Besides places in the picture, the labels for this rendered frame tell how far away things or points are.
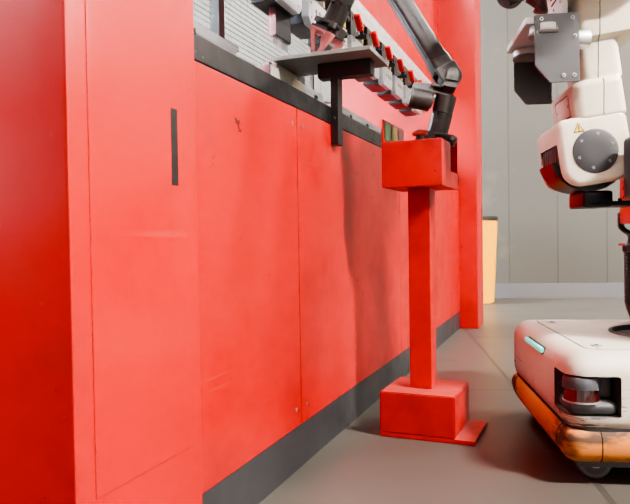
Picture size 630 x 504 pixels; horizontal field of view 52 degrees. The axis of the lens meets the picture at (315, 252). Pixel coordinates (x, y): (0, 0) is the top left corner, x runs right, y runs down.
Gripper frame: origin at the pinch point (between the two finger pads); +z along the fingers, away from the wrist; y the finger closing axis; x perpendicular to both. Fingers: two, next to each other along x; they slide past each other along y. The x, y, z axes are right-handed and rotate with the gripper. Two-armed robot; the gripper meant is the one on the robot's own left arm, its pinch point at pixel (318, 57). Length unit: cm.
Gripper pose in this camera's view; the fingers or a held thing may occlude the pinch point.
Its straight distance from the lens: 180.4
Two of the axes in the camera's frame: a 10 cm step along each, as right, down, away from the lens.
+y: -3.7, 0.3, -9.3
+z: -4.1, 8.9, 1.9
